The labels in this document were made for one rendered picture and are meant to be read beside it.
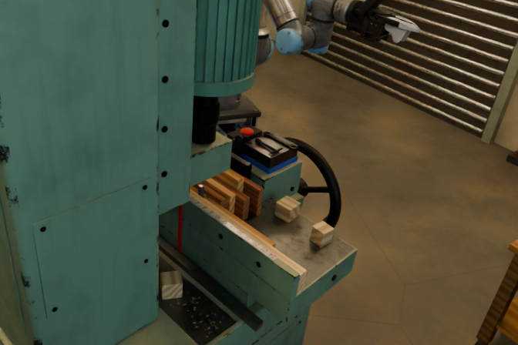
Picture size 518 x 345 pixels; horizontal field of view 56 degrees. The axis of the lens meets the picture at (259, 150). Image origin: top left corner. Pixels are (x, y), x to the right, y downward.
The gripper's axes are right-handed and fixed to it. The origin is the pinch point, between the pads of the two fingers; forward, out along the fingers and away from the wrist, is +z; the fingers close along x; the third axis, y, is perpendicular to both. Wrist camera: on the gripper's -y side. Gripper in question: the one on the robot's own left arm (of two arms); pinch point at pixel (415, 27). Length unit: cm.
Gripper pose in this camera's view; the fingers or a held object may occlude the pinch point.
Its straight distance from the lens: 142.6
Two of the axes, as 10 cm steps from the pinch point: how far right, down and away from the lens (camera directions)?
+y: -1.8, 8.5, 5.0
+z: 7.2, 4.6, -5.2
